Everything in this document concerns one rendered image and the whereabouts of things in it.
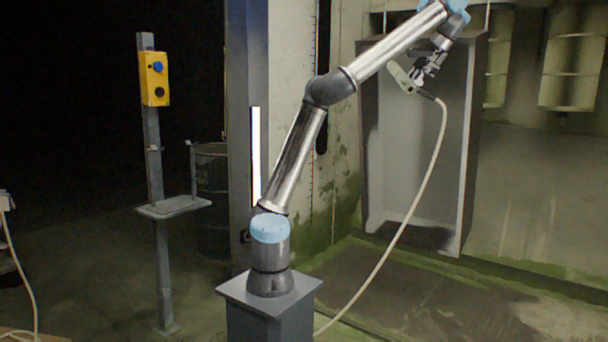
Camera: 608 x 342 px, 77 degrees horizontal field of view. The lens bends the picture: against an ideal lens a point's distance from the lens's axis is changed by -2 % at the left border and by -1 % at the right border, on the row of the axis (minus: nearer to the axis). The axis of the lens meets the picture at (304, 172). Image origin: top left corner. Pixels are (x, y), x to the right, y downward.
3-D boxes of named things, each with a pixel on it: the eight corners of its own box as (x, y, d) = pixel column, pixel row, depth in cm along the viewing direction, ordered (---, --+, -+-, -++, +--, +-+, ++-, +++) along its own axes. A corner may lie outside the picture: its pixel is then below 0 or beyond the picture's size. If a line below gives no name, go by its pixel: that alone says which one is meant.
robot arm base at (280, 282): (272, 303, 139) (272, 279, 137) (235, 287, 150) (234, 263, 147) (303, 282, 154) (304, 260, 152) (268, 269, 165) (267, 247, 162)
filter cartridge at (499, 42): (479, 122, 280) (491, 0, 260) (444, 118, 312) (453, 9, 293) (515, 120, 293) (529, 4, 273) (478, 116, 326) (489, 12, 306)
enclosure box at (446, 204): (383, 210, 277) (380, 33, 229) (471, 228, 245) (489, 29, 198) (362, 234, 250) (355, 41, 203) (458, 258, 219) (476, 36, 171)
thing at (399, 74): (447, 105, 168) (407, 80, 160) (440, 113, 170) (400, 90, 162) (413, 68, 208) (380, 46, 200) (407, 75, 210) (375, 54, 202)
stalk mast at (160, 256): (167, 324, 228) (147, 33, 190) (174, 327, 225) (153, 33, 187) (159, 328, 224) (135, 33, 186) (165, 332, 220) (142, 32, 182)
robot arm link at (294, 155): (242, 243, 156) (315, 68, 145) (241, 228, 172) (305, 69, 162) (277, 254, 160) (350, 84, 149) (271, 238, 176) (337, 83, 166)
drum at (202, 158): (185, 244, 339) (180, 145, 319) (244, 231, 372) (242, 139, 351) (211, 270, 293) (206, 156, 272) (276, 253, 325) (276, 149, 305)
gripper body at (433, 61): (432, 79, 170) (450, 54, 164) (417, 70, 167) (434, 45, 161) (426, 72, 176) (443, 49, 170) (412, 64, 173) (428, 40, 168)
